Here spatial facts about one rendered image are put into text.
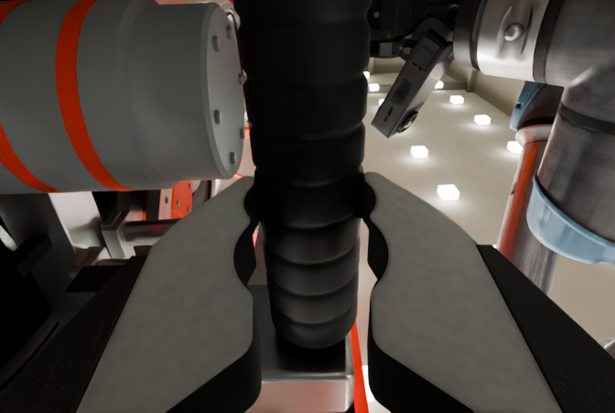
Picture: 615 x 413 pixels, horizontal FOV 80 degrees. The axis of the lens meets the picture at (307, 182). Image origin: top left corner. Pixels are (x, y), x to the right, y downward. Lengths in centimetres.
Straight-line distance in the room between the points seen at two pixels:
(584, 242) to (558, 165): 6
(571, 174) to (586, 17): 10
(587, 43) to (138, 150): 28
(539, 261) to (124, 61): 58
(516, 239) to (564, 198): 34
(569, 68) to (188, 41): 24
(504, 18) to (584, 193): 13
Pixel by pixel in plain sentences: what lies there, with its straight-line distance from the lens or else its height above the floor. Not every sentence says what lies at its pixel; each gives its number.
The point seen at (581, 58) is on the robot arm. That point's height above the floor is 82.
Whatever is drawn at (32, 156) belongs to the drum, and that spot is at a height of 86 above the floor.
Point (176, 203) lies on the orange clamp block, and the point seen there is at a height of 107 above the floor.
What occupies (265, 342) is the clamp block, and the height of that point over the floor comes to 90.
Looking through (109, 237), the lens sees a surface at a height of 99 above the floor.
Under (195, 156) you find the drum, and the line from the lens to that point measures 25.
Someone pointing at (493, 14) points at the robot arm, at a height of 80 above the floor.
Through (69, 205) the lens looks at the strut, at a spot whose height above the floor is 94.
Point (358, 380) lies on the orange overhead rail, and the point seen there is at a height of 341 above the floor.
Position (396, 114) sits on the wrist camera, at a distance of 37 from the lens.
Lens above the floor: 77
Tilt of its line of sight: 30 degrees up
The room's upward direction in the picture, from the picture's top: 178 degrees clockwise
